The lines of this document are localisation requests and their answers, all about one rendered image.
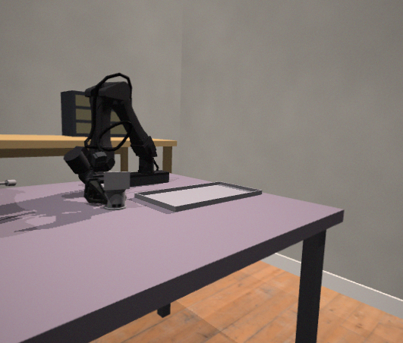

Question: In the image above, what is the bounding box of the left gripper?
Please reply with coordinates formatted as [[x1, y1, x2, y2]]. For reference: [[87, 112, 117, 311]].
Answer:
[[84, 166, 107, 204]]

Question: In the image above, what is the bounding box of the white l-shaped bracket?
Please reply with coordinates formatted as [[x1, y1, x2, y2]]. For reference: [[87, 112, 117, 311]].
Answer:
[[101, 171, 130, 190]]

